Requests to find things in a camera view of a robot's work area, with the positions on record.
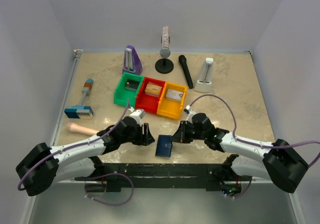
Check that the purple metronome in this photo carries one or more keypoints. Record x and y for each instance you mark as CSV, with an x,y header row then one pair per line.
x,y
132,63

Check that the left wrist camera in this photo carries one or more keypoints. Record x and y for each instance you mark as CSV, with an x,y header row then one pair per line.
x,y
137,115

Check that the black round microphone stand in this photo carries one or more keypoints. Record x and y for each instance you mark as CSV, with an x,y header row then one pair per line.
x,y
164,66

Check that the orange card stack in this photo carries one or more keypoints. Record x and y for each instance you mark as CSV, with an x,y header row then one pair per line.
x,y
152,90

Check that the green plastic bin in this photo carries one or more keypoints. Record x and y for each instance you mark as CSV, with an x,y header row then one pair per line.
x,y
121,96

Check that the white card stack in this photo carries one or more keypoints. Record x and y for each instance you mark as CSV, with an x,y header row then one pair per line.
x,y
174,95

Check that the red plastic bin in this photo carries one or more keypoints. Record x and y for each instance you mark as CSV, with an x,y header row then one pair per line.
x,y
146,101

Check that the blue toy block hammer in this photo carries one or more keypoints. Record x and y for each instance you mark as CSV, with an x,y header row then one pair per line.
x,y
81,111

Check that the glitter microphone on stand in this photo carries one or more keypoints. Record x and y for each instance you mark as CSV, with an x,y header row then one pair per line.
x,y
165,42

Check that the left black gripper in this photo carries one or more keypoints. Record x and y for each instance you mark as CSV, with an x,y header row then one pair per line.
x,y
145,139

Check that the white metronome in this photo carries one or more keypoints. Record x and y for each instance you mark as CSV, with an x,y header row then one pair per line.
x,y
203,81

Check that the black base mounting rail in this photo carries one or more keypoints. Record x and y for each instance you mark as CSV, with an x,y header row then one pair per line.
x,y
167,176

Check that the black handheld microphone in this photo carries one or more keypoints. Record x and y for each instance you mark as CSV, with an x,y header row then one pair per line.
x,y
183,62

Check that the navy blue card holder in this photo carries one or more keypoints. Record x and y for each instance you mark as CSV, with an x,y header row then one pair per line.
x,y
164,146

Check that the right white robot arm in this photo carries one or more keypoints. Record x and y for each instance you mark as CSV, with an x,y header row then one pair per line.
x,y
276,161

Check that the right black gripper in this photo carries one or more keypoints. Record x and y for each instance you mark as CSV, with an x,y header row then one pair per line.
x,y
180,135

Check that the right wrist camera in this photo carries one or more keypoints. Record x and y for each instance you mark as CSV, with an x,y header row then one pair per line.
x,y
188,110

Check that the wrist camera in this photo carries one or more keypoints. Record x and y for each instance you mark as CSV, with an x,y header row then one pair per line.
x,y
137,115
188,110

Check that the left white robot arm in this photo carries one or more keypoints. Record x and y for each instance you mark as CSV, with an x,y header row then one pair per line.
x,y
45,165

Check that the yellow plastic bin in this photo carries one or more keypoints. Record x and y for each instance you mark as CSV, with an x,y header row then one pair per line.
x,y
168,106

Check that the black card stack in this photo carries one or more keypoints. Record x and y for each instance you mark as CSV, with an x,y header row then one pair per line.
x,y
132,85

